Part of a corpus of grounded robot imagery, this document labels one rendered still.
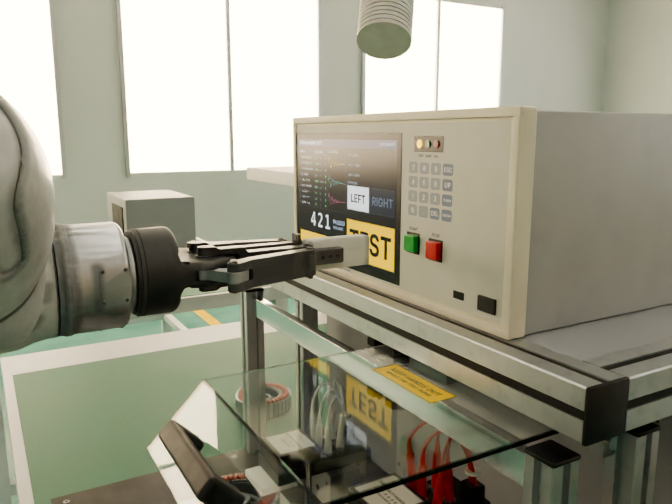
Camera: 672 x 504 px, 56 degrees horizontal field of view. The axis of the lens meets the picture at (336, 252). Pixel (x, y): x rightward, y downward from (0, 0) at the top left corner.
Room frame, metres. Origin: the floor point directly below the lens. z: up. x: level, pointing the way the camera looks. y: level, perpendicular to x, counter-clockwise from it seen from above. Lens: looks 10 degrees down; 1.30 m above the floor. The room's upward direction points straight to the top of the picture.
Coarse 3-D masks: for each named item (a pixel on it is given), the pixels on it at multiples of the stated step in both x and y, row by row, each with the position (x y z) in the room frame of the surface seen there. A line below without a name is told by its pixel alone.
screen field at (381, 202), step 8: (352, 192) 0.78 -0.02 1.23; (360, 192) 0.76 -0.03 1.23; (368, 192) 0.74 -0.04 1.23; (376, 192) 0.73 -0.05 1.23; (384, 192) 0.71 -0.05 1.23; (392, 192) 0.70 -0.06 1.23; (352, 200) 0.78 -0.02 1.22; (360, 200) 0.76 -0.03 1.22; (368, 200) 0.74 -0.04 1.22; (376, 200) 0.73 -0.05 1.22; (384, 200) 0.71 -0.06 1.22; (392, 200) 0.70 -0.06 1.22; (352, 208) 0.78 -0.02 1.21; (360, 208) 0.76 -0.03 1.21; (368, 208) 0.74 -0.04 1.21; (376, 208) 0.73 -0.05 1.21; (384, 208) 0.71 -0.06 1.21; (392, 208) 0.70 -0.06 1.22; (392, 216) 0.70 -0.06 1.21
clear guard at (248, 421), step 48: (240, 384) 0.56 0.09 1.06; (288, 384) 0.56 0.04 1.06; (336, 384) 0.56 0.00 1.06; (384, 384) 0.56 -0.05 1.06; (240, 432) 0.47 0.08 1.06; (288, 432) 0.46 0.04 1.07; (336, 432) 0.46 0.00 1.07; (384, 432) 0.46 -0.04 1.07; (432, 432) 0.46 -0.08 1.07; (480, 432) 0.46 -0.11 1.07; (528, 432) 0.46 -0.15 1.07; (240, 480) 0.43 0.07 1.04; (288, 480) 0.40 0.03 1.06; (336, 480) 0.39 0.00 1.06; (384, 480) 0.39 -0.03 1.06
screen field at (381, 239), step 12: (348, 228) 0.78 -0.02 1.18; (360, 228) 0.76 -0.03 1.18; (372, 228) 0.74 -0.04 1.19; (384, 228) 0.71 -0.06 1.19; (372, 240) 0.74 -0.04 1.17; (384, 240) 0.71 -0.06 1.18; (372, 252) 0.74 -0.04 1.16; (384, 252) 0.71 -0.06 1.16; (372, 264) 0.73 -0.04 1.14; (384, 264) 0.71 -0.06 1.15
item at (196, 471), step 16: (160, 432) 0.48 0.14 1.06; (176, 432) 0.47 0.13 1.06; (192, 432) 0.50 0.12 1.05; (176, 448) 0.45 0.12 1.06; (192, 448) 0.44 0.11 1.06; (176, 464) 0.44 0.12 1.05; (192, 464) 0.42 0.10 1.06; (208, 464) 0.42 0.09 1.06; (192, 480) 0.41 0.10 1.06; (208, 480) 0.40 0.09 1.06; (224, 480) 0.41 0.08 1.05; (208, 496) 0.39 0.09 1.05; (224, 496) 0.40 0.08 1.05; (240, 496) 0.41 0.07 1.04
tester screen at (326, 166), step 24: (312, 144) 0.87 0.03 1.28; (336, 144) 0.81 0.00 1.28; (360, 144) 0.76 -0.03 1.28; (384, 144) 0.72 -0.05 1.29; (312, 168) 0.87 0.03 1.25; (336, 168) 0.81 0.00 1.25; (360, 168) 0.76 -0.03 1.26; (384, 168) 0.72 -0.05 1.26; (312, 192) 0.87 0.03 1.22; (336, 192) 0.81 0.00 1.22; (336, 216) 0.81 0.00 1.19; (360, 216) 0.76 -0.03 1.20; (384, 216) 0.71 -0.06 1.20
